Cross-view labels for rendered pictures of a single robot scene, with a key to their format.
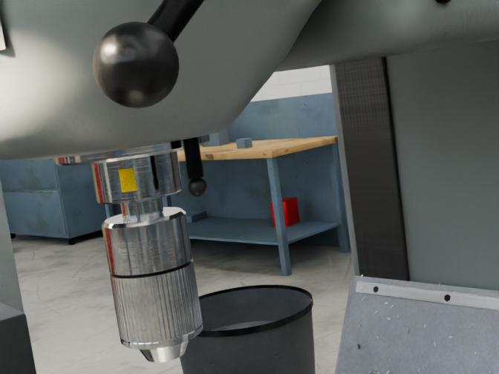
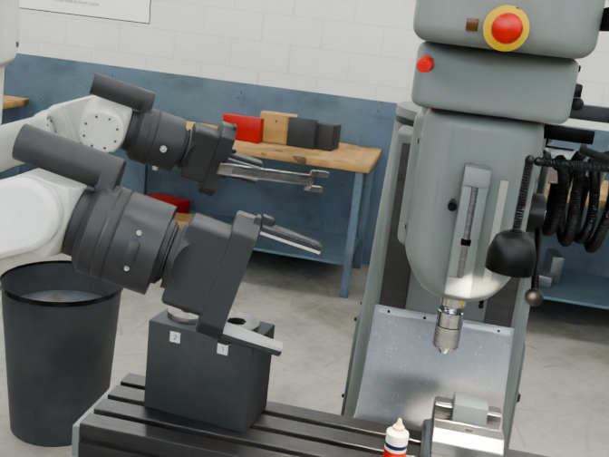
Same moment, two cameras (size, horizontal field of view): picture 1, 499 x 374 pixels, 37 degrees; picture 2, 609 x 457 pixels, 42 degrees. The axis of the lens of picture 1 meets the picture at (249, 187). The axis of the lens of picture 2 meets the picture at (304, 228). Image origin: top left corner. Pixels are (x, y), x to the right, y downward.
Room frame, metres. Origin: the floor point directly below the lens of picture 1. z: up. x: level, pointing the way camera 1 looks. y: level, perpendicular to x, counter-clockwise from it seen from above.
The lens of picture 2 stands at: (-0.48, 1.08, 1.75)
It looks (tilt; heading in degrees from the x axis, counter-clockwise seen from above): 15 degrees down; 323
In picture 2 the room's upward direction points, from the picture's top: 7 degrees clockwise
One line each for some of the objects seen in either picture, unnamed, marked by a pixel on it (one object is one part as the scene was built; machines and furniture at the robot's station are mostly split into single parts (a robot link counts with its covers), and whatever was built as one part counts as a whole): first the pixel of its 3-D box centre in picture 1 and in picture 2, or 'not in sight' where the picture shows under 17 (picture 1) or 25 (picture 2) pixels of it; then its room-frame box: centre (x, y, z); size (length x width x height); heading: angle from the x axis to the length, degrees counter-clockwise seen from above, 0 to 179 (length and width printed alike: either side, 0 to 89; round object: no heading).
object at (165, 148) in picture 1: (132, 145); not in sight; (0.42, 0.06, 1.31); 0.09 x 0.09 x 0.01
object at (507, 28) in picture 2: not in sight; (507, 28); (0.24, 0.24, 1.76); 0.04 x 0.03 x 0.04; 44
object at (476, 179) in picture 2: not in sight; (467, 230); (0.34, 0.14, 1.45); 0.04 x 0.04 x 0.21; 44
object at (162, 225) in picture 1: (145, 223); (450, 312); (0.42, 0.06, 1.26); 0.05 x 0.05 x 0.01
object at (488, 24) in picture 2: not in sight; (506, 28); (0.26, 0.23, 1.76); 0.06 x 0.02 x 0.06; 44
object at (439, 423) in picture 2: not in sight; (467, 441); (0.33, 0.06, 1.05); 0.12 x 0.06 x 0.04; 44
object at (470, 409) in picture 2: not in sight; (468, 414); (0.37, 0.02, 1.07); 0.06 x 0.05 x 0.06; 44
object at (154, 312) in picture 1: (154, 284); (447, 330); (0.42, 0.06, 1.23); 0.05 x 0.05 x 0.06
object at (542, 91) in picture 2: not in sight; (490, 76); (0.44, 0.03, 1.68); 0.34 x 0.24 x 0.10; 134
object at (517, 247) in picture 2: not in sight; (512, 249); (0.24, 0.14, 1.44); 0.07 x 0.07 x 0.06
